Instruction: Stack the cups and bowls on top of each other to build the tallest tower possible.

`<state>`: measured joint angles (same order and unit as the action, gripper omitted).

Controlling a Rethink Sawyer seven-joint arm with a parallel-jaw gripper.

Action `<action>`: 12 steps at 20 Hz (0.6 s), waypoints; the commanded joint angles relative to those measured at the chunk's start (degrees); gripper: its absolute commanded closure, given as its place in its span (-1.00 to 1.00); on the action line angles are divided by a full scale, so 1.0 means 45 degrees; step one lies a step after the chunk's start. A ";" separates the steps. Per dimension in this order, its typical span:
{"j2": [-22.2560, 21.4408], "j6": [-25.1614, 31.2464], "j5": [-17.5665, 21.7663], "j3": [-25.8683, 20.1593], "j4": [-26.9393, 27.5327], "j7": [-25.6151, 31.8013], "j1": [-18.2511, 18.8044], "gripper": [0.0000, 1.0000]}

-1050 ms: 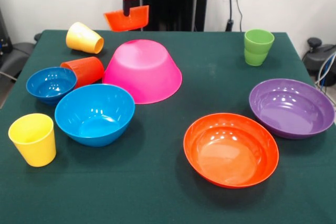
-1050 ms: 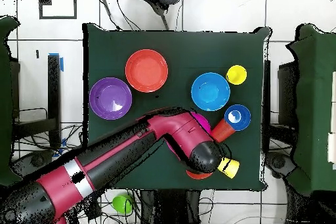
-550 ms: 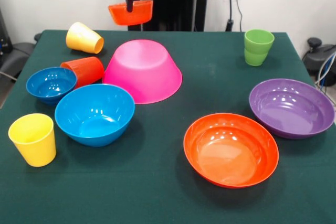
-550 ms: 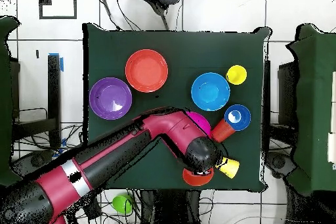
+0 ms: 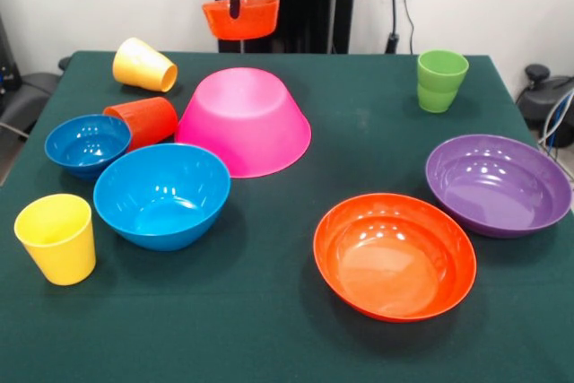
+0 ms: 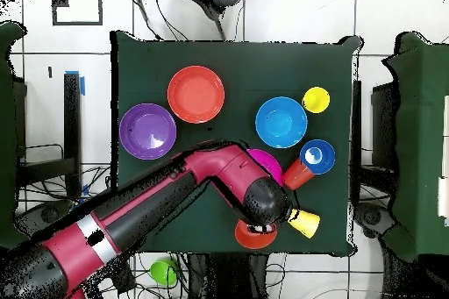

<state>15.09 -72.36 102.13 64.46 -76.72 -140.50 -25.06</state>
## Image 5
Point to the small orange bowl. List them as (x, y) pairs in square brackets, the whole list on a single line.
[(255, 20)]

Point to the golden yellow plastic cup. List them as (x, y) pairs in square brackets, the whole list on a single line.
[(139, 64)]

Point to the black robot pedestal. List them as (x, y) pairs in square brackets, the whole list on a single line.
[(305, 6)]

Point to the lemon yellow plastic cup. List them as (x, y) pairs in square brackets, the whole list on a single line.
[(58, 248)]

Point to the small dark blue bowl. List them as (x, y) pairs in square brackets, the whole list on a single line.
[(87, 147)]

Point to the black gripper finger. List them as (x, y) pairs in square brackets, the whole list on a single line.
[(235, 8)]

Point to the light blue plastic bowl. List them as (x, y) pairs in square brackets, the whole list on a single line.
[(161, 203)]

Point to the green plastic cup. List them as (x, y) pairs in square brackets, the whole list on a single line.
[(441, 87)]

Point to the large shallow orange bowl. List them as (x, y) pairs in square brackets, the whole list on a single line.
[(394, 262)]

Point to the pink plastic bowl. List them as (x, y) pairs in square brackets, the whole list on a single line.
[(244, 132)]

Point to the purple plastic bowl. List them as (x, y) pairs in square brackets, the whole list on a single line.
[(498, 185)]

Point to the dark green tablecloth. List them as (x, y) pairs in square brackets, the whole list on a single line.
[(314, 333)]

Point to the red-orange plastic cup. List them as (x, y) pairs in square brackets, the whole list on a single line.
[(148, 120)]

